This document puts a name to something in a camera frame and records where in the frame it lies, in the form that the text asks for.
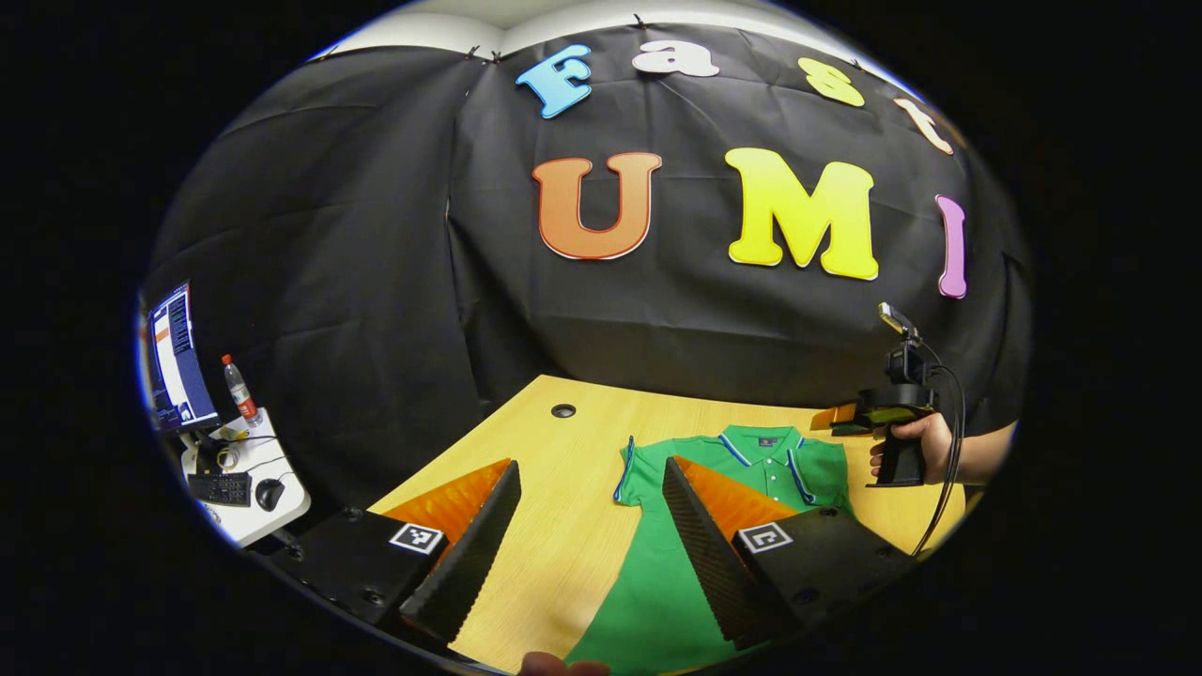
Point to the computer monitor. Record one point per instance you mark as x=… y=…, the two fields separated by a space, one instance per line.
x=178 y=357

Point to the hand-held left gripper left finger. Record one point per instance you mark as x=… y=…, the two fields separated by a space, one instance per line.
x=479 y=554

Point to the black keyboard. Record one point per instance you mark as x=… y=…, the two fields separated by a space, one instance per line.
x=221 y=488

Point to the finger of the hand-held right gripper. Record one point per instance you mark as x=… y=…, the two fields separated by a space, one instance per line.
x=838 y=420

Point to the black backdrop cloth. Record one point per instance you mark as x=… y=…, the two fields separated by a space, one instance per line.
x=376 y=282

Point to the white side table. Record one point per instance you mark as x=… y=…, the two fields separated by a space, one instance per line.
x=282 y=521

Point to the roll of tape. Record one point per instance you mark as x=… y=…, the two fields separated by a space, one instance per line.
x=227 y=459

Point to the clear water bottle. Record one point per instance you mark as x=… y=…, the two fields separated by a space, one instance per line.
x=240 y=390

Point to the black computer mouse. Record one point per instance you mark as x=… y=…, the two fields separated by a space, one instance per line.
x=269 y=494

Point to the green T-shirt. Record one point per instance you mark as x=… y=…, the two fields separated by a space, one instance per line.
x=657 y=601

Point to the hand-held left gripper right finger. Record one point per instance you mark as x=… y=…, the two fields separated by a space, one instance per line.
x=709 y=563

